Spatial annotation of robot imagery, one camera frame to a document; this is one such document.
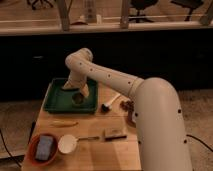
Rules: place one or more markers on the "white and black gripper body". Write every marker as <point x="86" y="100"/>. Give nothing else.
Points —
<point x="77" y="82"/>

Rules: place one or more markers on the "metal fork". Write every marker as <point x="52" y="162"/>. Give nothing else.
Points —
<point x="88" y="138"/>

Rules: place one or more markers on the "yellow banana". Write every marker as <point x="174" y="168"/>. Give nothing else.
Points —
<point x="58" y="123"/>

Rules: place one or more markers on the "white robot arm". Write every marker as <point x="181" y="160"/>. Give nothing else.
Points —
<point x="158" y="114"/>

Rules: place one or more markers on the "dark brush block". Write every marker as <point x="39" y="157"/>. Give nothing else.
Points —
<point x="113" y="133"/>

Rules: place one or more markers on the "white cup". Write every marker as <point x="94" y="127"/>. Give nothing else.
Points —
<point x="67" y="144"/>

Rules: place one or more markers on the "blue sponge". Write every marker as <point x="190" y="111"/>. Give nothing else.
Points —
<point x="44" y="147"/>

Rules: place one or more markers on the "dark brown food pile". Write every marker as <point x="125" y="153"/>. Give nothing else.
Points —
<point x="127" y="105"/>

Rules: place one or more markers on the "black office chair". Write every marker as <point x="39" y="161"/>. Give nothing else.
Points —
<point x="141" y="5"/>

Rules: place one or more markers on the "brown bowl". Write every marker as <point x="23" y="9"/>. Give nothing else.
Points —
<point x="130" y="120"/>

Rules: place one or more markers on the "green glass cup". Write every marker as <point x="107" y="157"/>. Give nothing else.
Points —
<point x="78" y="98"/>

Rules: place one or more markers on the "white handled brush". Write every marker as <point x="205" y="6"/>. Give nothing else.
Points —
<point x="105" y="107"/>

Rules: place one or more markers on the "green plastic tray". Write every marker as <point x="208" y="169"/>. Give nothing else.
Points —
<point x="60" y="101"/>

